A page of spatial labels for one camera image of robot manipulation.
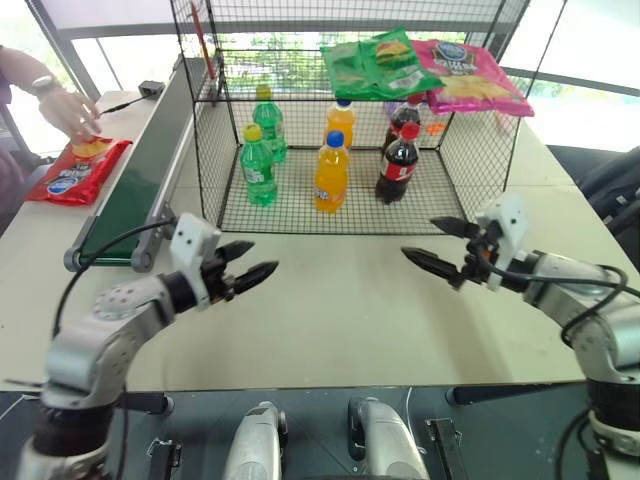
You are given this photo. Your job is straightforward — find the silver rounded robot leg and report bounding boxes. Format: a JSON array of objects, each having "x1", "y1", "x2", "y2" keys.
[
  {"x1": 221, "y1": 399, "x2": 290, "y2": 480},
  {"x1": 346, "y1": 396, "x2": 432, "y2": 480}
]

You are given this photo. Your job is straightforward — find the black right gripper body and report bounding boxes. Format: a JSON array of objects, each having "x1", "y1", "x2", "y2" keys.
[{"x1": 460, "y1": 222, "x2": 503, "y2": 291}]

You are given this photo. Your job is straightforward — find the dark wristwatch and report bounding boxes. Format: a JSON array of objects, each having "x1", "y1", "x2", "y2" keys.
[{"x1": 28, "y1": 74, "x2": 62, "y2": 97}]

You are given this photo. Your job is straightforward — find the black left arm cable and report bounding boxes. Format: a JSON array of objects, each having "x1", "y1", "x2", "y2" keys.
[{"x1": 51, "y1": 216, "x2": 176, "y2": 346}]

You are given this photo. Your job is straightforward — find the person's bare hand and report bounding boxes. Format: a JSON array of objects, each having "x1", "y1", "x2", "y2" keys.
[{"x1": 39, "y1": 90, "x2": 104, "y2": 144}]

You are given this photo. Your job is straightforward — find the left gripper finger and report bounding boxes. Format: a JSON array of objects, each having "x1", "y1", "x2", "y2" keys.
[
  {"x1": 222, "y1": 240, "x2": 258, "y2": 262},
  {"x1": 234, "y1": 259, "x2": 280, "y2": 297}
]

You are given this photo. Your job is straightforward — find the green burger print snack bag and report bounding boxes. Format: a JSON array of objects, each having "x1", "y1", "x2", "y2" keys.
[{"x1": 358, "y1": 26, "x2": 447, "y2": 100}]

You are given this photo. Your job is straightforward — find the green conveyor belt grey frame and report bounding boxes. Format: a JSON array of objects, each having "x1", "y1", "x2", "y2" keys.
[{"x1": 63, "y1": 53, "x2": 222, "y2": 274}]

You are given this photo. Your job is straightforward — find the red chip bag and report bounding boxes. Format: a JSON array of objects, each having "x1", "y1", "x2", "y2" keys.
[{"x1": 24, "y1": 136, "x2": 134, "y2": 208}]

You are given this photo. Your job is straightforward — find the orange soda bottle blue cap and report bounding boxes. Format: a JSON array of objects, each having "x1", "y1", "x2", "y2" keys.
[
  {"x1": 323, "y1": 98, "x2": 359, "y2": 152},
  {"x1": 312, "y1": 130, "x2": 352, "y2": 215}
]

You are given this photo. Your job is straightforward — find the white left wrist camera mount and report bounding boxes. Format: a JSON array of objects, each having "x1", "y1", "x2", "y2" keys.
[{"x1": 168, "y1": 213, "x2": 222, "y2": 309}]

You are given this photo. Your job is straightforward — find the cola bottle red cap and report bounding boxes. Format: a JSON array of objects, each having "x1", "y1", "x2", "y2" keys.
[
  {"x1": 381, "y1": 94, "x2": 424, "y2": 156},
  {"x1": 375, "y1": 121, "x2": 422, "y2": 206}
]

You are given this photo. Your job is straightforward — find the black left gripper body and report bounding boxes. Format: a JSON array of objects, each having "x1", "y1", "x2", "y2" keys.
[{"x1": 199, "y1": 247, "x2": 240, "y2": 304}]

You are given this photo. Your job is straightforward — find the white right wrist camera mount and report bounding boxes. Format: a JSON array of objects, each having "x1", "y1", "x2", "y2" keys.
[{"x1": 474, "y1": 193, "x2": 529, "y2": 293}]

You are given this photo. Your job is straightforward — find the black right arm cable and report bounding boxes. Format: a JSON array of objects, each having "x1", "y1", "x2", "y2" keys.
[{"x1": 477, "y1": 249, "x2": 629, "y2": 349}]

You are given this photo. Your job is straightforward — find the green soda bottle yellow cap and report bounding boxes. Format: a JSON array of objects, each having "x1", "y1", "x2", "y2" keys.
[
  {"x1": 251, "y1": 84, "x2": 289, "y2": 164},
  {"x1": 239, "y1": 124, "x2": 280, "y2": 208}
]

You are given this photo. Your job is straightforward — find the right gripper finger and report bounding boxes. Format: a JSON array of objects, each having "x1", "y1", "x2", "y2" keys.
[
  {"x1": 429, "y1": 215, "x2": 481, "y2": 240},
  {"x1": 400, "y1": 246, "x2": 467, "y2": 290}
]

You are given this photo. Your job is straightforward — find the black chair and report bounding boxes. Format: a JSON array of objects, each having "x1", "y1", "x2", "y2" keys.
[{"x1": 546, "y1": 144, "x2": 640, "y2": 242}]

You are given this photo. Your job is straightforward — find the green chip bag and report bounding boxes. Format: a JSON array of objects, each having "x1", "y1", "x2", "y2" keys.
[{"x1": 319, "y1": 41, "x2": 397, "y2": 102}]

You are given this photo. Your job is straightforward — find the pink chip bag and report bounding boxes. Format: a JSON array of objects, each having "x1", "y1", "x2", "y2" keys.
[{"x1": 409, "y1": 38, "x2": 536, "y2": 118}]

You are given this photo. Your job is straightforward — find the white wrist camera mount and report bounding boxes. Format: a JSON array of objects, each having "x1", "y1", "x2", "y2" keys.
[
  {"x1": 168, "y1": 213, "x2": 222, "y2": 309},
  {"x1": 474, "y1": 193, "x2": 529, "y2": 293}
]

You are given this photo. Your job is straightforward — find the black wire mesh shelf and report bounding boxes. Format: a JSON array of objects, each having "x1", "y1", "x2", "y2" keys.
[{"x1": 168, "y1": 0, "x2": 569, "y2": 237}]

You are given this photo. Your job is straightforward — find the thin black adapter cable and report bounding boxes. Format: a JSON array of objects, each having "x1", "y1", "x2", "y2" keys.
[{"x1": 96, "y1": 96, "x2": 147, "y2": 119}]

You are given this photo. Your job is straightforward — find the black metal bracket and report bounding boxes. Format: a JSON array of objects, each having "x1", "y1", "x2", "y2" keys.
[
  {"x1": 145, "y1": 437, "x2": 183, "y2": 480},
  {"x1": 424, "y1": 417, "x2": 464, "y2": 480}
]

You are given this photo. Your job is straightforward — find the red rod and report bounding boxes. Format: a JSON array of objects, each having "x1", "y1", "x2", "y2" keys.
[{"x1": 188, "y1": 0, "x2": 218, "y2": 82}]

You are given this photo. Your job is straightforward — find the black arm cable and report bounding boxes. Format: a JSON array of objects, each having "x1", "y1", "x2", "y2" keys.
[
  {"x1": 51, "y1": 216, "x2": 176, "y2": 346},
  {"x1": 477, "y1": 249, "x2": 629, "y2": 349}
]

